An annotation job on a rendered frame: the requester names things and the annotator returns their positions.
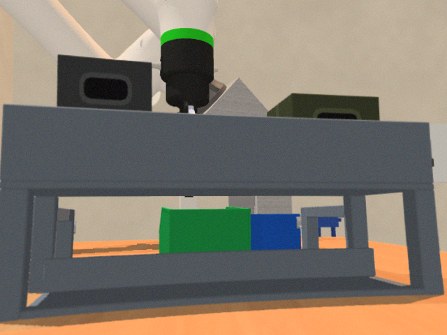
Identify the grey shelf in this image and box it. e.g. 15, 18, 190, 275
0, 103, 445, 322

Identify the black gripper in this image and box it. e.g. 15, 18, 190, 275
166, 77, 210, 209

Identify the blue bin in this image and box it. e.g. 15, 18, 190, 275
251, 214, 301, 250

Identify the black rectangular case with oval handle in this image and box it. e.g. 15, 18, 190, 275
57, 54, 152, 112

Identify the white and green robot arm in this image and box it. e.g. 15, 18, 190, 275
0, 0, 227, 114

